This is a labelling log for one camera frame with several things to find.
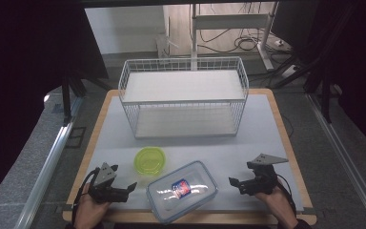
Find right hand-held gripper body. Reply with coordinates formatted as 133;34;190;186
239;153;290;196

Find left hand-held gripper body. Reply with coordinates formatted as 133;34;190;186
87;161;131;204

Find green round container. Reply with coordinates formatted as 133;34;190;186
133;146;167;177

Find clear food container blue rim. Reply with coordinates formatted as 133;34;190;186
145;160;219;225

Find white wire rack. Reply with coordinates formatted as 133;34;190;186
117;56;250;140

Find person's left hand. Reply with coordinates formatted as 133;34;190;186
73;182;112;229

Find person's right hand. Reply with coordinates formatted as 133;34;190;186
254;185;300;229

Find wooden rod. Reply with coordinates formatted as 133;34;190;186
62;88;318;226

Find black metal stand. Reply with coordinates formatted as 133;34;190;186
60;73;88;126
303;61;336;124

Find white power strip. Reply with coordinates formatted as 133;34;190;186
280;64;300;79

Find black curtain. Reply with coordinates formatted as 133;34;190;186
311;0;366;151
0;0;110;213

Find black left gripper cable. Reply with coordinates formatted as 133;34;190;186
71;168;100;225

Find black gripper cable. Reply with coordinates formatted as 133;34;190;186
71;168;100;225
275;174;297;219

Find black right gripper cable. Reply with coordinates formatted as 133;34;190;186
275;174;297;219

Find aluminium floor rail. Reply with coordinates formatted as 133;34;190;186
13;94;84;229
307;93;366;221

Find black floor cables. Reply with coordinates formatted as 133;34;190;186
197;28;295;55

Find white desk frame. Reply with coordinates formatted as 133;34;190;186
189;2;276;72

